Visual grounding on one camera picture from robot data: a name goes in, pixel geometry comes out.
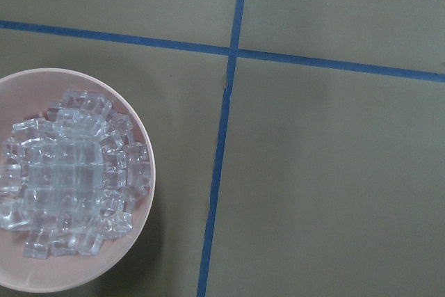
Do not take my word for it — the pink bowl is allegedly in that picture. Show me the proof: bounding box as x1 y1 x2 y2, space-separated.
0 67 156 293

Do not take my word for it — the pile of clear ice cubes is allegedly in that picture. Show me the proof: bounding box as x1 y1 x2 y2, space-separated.
1 90 151 259

